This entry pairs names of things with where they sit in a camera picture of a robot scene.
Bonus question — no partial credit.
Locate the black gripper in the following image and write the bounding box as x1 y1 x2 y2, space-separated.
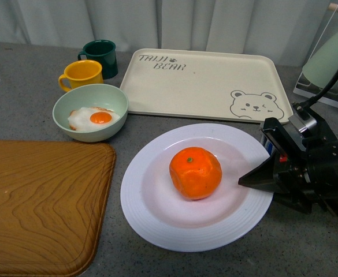
238 118 338 217

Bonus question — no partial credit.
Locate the orange fruit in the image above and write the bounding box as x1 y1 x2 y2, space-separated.
169 147 222 200

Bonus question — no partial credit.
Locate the white round plate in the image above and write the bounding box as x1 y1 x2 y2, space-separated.
120 123 273 252

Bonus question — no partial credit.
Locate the grey blue cloth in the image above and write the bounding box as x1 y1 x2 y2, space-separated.
260 134 276 156

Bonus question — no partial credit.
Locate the cream bear tray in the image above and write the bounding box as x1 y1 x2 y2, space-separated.
121 48 292 123

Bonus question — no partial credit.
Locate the light green cup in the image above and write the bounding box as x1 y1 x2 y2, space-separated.
302 32 338 88

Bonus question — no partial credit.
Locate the light green bowl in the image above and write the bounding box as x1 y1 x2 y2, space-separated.
53 84 129 143

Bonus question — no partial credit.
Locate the toy fried egg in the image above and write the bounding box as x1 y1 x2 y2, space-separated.
68 107 120 132

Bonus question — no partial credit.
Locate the dark green mug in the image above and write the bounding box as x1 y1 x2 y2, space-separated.
77 40 118 80

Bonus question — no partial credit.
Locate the wooden cutting board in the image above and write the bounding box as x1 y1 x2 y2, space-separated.
0 140 116 276

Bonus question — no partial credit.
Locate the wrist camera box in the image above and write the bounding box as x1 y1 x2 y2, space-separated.
288 102 338 145

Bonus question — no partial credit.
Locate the black cable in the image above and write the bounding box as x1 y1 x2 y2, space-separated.
297 54 338 108

